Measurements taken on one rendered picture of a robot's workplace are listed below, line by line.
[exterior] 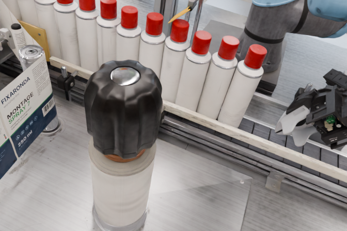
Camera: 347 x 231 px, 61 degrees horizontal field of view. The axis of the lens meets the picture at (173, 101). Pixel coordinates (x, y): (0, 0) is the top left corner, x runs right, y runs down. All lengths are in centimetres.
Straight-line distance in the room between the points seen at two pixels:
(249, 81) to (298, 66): 50
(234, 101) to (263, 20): 30
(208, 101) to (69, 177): 31
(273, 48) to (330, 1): 41
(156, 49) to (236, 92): 18
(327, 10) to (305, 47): 69
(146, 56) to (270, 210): 40
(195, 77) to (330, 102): 24
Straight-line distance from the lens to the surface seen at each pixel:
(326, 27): 89
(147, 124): 30
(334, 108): 53
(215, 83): 59
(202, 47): 55
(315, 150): 73
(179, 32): 57
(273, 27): 84
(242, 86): 58
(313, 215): 70
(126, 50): 62
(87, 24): 66
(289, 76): 100
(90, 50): 70
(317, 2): 50
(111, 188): 38
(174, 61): 59
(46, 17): 73
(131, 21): 59
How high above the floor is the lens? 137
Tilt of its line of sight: 44 degrees down
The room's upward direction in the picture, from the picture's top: 11 degrees clockwise
